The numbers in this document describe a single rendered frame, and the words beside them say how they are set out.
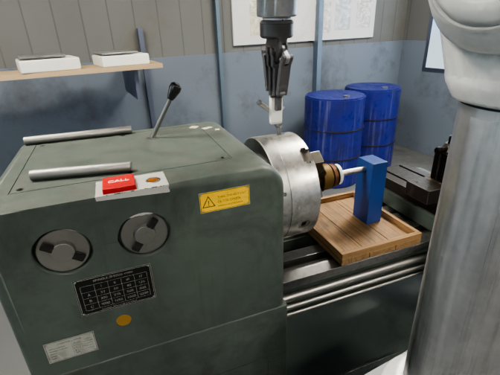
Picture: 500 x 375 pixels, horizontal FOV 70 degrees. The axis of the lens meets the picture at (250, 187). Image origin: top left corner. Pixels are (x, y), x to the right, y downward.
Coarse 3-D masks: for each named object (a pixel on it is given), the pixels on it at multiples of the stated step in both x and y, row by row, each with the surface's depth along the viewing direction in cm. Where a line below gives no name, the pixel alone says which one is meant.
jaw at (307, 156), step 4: (300, 152) 98; (304, 152) 99; (308, 152) 99; (312, 152) 101; (316, 152) 101; (304, 156) 98; (308, 156) 98; (312, 156) 100; (316, 156) 100; (320, 156) 101; (304, 160) 97; (308, 160) 97; (312, 160) 98; (316, 160) 100; (320, 160) 100; (316, 164) 100; (320, 164) 101; (320, 168) 104; (320, 172) 106; (324, 172) 108; (320, 176) 109
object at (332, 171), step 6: (324, 168) 111; (330, 168) 111; (336, 168) 113; (330, 174) 111; (336, 174) 112; (324, 180) 110; (330, 180) 111; (336, 180) 112; (324, 186) 110; (330, 186) 112
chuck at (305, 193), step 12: (288, 132) 106; (276, 144) 98; (288, 144) 99; (300, 144) 99; (288, 156) 96; (300, 156) 97; (288, 168) 94; (300, 168) 95; (312, 168) 96; (300, 180) 95; (312, 180) 96; (300, 192) 95; (312, 192) 96; (300, 204) 95; (312, 204) 97; (300, 216) 97; (312, 216) 99; (300, 228) 101
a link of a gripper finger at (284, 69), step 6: (282, 60) 78; (282, 66) 79; (288, 66) 79; (282, 72) 80; (288, 72) 80; (282, 78) 81; (288, 78) 81; (282, 84) 82; (288, 84) 82; (276, 90) 83; (282, 90) 82
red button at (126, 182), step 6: (126, 174) 72; (132, 174) 72; (102, 180) 70; (108, 180) 69; (114, 180) 69; (120, 180) 69; (126, 180) 69; (132, 180) 69; (102, 186) 67; (108, 186) 66; (114, 186) 66; (120, 186) 66; (126, 186) 67; (132, 186) 67; (108, 192) 66; (114, 192) 66
